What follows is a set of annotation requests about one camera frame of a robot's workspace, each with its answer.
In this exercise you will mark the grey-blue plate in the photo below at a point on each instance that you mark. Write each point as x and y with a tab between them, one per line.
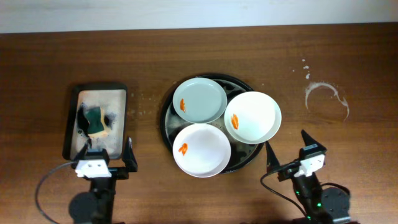
199	100

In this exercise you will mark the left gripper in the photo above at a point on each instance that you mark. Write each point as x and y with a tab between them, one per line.
118	172

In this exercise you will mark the rectangular black soap tray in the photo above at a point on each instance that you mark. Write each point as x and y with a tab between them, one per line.
111	98

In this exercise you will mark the pinkish white plate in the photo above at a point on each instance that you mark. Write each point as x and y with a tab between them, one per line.
201	150

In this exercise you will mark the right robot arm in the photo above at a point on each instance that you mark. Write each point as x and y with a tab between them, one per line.
318	202

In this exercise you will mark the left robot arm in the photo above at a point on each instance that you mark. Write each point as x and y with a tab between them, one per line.
96	205

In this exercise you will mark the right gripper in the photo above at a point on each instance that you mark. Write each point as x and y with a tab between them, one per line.
286	173

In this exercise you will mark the green yellow sponge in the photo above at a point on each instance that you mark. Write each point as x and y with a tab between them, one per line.
97	127

